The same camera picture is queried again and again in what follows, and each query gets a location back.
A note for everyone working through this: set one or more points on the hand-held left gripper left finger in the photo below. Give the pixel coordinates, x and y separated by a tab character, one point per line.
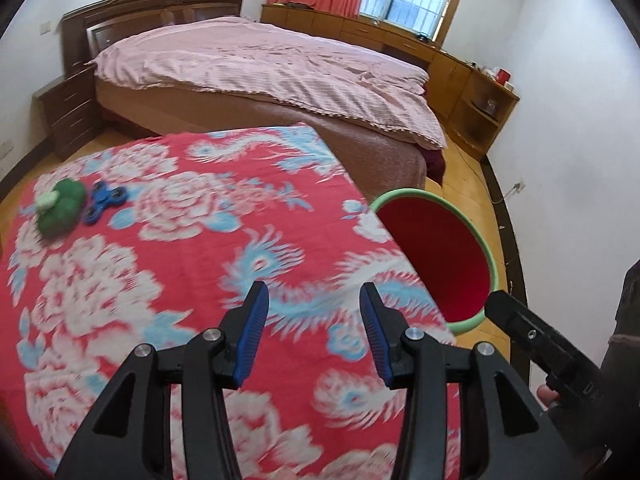
250	340

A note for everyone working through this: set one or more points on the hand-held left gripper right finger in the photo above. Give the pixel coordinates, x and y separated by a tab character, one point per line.
375	340

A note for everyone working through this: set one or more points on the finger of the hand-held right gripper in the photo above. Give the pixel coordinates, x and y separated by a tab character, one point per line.
525	327

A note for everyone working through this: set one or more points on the red plastic bucket green rim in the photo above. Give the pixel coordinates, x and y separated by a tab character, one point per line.
440	260

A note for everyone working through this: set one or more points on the person's right forearm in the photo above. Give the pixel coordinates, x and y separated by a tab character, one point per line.
625	320

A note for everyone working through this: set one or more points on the person's right hand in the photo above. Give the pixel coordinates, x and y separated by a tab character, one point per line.
546	395

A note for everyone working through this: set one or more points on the red floral tablecloth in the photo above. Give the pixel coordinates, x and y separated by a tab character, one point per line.
150	270

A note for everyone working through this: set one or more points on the maroon bed sheet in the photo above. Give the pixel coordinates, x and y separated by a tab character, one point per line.
434	165

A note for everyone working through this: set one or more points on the blue fidget spinner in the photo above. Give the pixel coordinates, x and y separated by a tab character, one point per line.
102	200

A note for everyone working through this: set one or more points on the small shelf ornament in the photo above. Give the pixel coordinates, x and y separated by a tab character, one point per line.
490	104

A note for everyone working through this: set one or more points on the green toy broccoli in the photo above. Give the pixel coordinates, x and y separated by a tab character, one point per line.
62	210

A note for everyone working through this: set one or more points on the red box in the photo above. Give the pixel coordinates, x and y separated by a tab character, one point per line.
503	75

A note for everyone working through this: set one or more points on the long wooden cabinet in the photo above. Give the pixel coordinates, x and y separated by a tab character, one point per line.
450	75

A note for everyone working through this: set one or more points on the pink quilt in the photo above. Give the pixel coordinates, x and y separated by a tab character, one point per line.
280	65

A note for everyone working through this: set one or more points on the brown wooden nightstand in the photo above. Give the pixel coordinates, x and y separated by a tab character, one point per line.
65	110

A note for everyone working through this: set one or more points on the brown wooden bed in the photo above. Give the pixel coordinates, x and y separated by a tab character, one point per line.
150	5

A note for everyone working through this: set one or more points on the wall socket with plug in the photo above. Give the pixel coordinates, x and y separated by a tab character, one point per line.
519	185

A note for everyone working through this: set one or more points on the white wall socket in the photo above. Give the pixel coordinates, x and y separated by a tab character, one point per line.
6	148

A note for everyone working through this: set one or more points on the white light switch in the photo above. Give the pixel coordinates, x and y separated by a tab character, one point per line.
45	27

